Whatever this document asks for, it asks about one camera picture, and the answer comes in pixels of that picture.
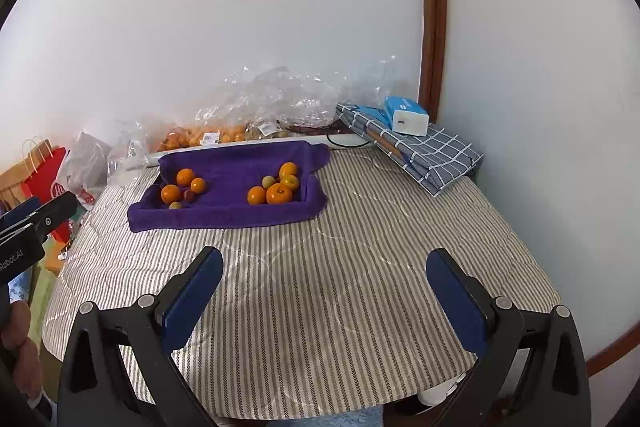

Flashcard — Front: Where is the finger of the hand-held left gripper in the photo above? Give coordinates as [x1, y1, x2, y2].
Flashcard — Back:
[27, 193, 79, 242]
[0, 196, 44, 234]

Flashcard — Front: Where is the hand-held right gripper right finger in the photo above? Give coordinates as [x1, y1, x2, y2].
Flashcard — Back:
[390, 248, 593, 427]

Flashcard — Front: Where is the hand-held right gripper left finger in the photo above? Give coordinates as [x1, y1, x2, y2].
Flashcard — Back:
[56, 246, 225, 427]

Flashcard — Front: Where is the person's left hand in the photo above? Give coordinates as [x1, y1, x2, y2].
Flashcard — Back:
[0, 301, 44, 408]

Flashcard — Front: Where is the brown paper bag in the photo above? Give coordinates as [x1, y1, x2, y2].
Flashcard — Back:
[0, 137, 54, 210]

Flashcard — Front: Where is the red paper bag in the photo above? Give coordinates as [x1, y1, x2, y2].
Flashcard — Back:
[22, 146, 77, 244]

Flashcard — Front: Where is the white plastic bag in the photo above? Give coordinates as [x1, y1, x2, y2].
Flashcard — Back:
[57, 132, 114, 208]

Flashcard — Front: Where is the white object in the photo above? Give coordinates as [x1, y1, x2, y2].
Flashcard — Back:
[417, 374, 469, 411]

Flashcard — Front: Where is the purple towel-lined tray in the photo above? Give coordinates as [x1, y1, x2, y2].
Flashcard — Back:
[127, 140, 332, 234]

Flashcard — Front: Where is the small clear plastic bag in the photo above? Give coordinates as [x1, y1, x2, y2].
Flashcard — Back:
[107, 119, 162, 174]

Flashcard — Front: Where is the large orange tangerine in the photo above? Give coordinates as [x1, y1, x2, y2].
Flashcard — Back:
[266, 183, 294, 205]

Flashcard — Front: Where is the bag of tangerines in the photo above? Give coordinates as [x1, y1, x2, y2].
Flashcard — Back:
[161, 129, 202, 152]

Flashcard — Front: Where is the grey checked folded cloth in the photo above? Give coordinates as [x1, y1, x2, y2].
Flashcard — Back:
[335, 102, 485, 198]

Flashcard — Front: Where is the blue rug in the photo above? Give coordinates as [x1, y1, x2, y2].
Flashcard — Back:
[300, 407, 392, 427]

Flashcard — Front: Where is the brown wooden baseboard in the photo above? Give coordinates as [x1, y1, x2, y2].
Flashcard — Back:
[585, 333, 634, 379]

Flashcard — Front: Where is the labelled bag of kumquats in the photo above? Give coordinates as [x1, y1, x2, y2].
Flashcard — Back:
[200, 123, 249, 144]

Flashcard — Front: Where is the labelled bag of longans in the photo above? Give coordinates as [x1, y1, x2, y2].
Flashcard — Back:
[245, 118, 292, 140]

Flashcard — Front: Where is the blue white tissue pack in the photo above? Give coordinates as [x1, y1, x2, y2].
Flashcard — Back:
[383, 95, 431, 137]

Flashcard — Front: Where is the red black item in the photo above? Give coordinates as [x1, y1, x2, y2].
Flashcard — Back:
[287, 119, 342, 134]

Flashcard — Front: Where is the large crumpled clear plastic bag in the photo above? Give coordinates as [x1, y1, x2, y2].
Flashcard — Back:
[195, 54, 422, 134]

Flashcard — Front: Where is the black cable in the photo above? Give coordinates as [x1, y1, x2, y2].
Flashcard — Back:
[326, 132, 374, 149]

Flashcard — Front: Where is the brown wooden door frame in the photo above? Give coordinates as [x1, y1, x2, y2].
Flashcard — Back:
[416, 0, 448, 121]

